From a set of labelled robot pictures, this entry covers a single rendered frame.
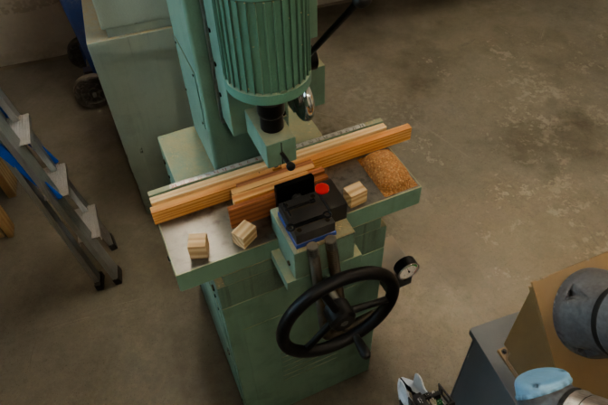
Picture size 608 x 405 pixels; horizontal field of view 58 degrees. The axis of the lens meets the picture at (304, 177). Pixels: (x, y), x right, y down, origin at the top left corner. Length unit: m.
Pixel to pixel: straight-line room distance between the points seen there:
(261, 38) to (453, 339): 1.47
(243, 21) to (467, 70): 2.47
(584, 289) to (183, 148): 1.06
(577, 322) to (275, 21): 0.84
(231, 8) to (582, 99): 2.57
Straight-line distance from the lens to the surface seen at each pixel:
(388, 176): 1.31
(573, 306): 1.28
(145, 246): 2.44
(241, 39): 1.00
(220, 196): 1.29
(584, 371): 1.39
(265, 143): 1.18
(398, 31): 3.62
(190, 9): 1.22
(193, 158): 1.57
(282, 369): 1.74
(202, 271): 1.21
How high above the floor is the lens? 1.86
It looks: 46 degrees down
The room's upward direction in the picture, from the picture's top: 2 degrees counter-clockwise
